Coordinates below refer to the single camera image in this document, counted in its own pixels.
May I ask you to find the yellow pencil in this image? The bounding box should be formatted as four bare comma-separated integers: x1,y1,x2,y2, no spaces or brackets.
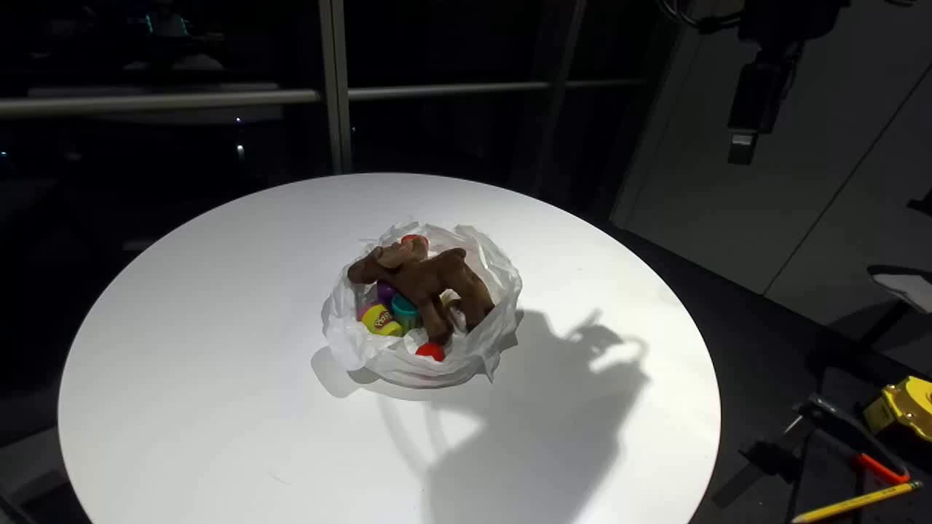
791,479,923,524

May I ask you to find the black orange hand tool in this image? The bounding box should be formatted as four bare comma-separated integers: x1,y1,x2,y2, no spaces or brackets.
778,395,911,483

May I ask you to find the purple lid play-doh tub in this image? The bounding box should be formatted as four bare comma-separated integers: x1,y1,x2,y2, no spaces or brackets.
375,282,397,303

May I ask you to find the metal window railing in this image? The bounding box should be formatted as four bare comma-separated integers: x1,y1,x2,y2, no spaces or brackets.
0,0,640,169

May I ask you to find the yellow tool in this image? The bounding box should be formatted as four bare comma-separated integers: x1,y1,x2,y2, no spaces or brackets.
863,376,932,441

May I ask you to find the brown plush moose toy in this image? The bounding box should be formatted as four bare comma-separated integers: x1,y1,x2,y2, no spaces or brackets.
347,232,496,344

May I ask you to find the white plastic bag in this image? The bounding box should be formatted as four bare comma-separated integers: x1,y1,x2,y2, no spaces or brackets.
321,220,522,389

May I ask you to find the teal lid play-doh tub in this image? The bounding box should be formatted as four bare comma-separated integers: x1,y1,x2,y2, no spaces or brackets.
390,293,420,328

